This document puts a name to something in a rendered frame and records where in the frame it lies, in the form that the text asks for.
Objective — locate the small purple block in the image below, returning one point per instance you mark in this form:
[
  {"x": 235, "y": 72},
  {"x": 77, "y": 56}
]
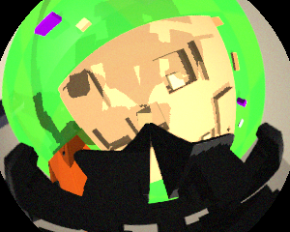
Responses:
[{"x": 241, "y": 102}]

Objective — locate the purple curved block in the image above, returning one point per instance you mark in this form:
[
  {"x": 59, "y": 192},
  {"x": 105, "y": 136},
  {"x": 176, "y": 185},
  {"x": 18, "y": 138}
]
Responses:
[{"x": 50, "y": 21}]

